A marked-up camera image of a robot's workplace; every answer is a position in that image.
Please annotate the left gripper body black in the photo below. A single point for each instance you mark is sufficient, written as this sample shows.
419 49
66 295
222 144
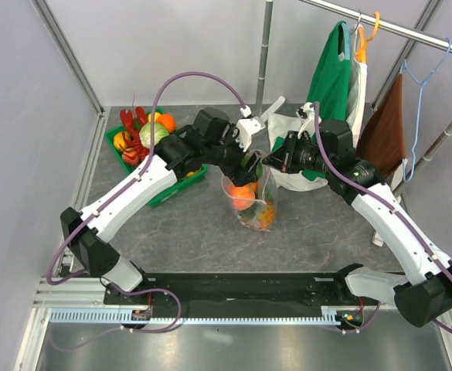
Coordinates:
229 159

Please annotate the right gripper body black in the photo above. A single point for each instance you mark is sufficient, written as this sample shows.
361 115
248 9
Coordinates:
300 154

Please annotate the peach fruit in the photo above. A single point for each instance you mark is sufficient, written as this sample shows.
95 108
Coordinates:
242 197

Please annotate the clear zip top bag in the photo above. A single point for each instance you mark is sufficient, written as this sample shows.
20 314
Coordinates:
255 204

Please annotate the toy pineapple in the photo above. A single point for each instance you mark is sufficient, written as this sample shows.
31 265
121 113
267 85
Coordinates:
264 219

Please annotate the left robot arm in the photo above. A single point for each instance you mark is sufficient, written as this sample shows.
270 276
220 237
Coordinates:
210 140

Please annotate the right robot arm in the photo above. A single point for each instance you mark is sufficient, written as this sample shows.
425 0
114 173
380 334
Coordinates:
424 291

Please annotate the white shirt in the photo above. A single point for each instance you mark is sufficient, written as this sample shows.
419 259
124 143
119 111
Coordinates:
278 125

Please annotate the green shirt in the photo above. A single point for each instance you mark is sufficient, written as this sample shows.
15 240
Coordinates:
330 81

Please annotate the orange fruit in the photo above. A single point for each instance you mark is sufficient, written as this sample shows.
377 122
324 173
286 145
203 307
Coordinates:
167 121

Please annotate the green cabbage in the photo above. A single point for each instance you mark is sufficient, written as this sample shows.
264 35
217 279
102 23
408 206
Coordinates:
147 133

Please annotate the brown towel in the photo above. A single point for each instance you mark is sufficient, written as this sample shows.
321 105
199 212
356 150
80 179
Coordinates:
382 140

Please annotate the yellow lemon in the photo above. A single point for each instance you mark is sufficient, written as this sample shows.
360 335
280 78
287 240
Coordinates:
154 116

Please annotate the yellow mango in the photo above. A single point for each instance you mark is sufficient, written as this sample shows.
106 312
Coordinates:
121 141

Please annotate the orange hanger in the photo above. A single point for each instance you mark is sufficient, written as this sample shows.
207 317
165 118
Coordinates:
361 52

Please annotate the green plastic tray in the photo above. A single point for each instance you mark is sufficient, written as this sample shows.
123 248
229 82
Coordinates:
150 183

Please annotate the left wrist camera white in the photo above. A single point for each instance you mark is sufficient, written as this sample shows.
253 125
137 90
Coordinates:
247 127

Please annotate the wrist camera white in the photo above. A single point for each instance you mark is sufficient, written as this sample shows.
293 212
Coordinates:
247 127
307 117

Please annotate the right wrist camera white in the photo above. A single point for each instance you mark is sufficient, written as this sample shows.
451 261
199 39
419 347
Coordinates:
307 117

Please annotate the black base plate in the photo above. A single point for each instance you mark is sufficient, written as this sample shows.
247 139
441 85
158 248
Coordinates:
255 293

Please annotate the blue wire hanger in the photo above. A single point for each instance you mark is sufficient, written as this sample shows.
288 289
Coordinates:
408 176

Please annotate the slotted cable duct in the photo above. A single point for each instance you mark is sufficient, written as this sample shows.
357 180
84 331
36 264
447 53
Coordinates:
126 316

